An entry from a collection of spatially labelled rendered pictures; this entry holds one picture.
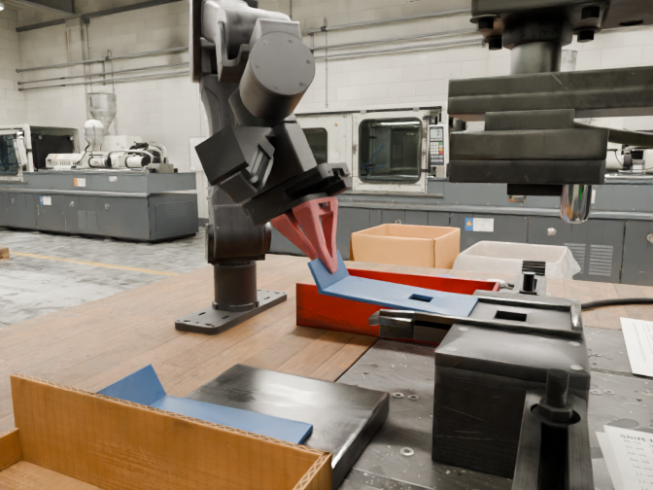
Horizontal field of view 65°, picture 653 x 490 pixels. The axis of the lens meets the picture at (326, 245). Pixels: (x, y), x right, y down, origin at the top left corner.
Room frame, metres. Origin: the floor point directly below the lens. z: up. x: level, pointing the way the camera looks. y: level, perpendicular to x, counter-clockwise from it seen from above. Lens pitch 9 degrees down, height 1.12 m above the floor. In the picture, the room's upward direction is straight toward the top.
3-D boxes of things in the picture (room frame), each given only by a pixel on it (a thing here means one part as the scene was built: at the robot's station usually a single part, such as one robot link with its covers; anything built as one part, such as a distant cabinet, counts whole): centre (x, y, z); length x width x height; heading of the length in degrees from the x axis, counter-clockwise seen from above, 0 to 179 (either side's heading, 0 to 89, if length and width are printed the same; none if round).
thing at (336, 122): (6.04, -0.04, 1.24); 2.95 x 0.98 x 0.90; 62
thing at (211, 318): (0.73, 0.13, 0.94); 0.20 x 0.07 x 0.08; 156
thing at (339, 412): (0.38, 0.05, 0.91); 0.17 x 0.16 x 0.02; 156
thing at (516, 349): (0.42, -0.16, 0.98); 0.20 x 0.10 x 0.01; 156
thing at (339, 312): (0.67, -0.10, 0.93); 0.25 x 0.12 x 0.06; 66
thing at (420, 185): (5.15, -0.63, 1.21); 0.86 x 0.10 x 0.79; 62
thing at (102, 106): (7.89, 3.26, 1.60); 2.54 x 0.84 x 1.26; 62
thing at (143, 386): (0.35, 0.09, 0.93); 0.15 x 0.07 x 0.03; 69
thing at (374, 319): (0.43, -0.08, 0.98); 0.07 x 0.02 x 0.01; 66
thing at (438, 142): (4.92, -1.07, 1.27); 0.23 x 0.18 x 0.38; 152
